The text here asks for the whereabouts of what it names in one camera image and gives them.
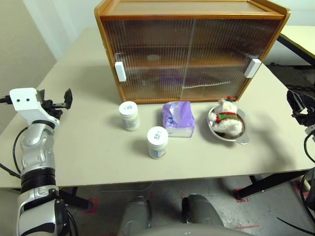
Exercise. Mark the beige side table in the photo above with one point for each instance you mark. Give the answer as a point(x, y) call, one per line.
point(300, 37)

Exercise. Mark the white lidded jar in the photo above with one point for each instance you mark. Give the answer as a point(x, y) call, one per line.
point(157, 142)
point(129, 115)

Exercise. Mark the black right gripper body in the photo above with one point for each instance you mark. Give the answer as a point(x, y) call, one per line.
point(307, 110)

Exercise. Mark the metal bowl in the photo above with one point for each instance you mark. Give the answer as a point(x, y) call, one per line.
point(242, 140)

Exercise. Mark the black table leg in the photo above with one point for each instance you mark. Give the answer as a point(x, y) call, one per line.
point(270, 183)
point(76, 199)

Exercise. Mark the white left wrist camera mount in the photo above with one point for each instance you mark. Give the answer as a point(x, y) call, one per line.
point(24, 98)

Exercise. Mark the grey robot torso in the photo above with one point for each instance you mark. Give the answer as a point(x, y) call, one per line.
point(192, 231)

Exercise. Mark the purple tissue pack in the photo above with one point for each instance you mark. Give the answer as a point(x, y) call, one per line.
point(178, 120)

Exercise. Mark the white plush bear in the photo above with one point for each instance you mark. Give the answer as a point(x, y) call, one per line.
point(226, 120)

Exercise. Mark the grey rounded shape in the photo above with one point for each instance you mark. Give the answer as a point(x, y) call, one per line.
point(201, 211)
point(135, 214)

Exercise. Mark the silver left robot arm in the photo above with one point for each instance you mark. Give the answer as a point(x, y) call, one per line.
point(37, 152)

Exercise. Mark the wooden cabinet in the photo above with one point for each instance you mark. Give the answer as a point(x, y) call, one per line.
point(172, 12)

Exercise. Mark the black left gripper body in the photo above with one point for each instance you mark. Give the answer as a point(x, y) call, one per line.
point(53, 109)

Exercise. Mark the ribbed glass sliding door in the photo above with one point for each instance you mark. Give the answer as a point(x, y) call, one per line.
point(147, 37)
point(233, 37)

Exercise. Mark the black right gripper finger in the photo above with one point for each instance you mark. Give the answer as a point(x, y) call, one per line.
point(294, 100)

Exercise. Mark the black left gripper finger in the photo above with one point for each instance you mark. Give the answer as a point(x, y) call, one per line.
point(68, 98)
point(41, 96)

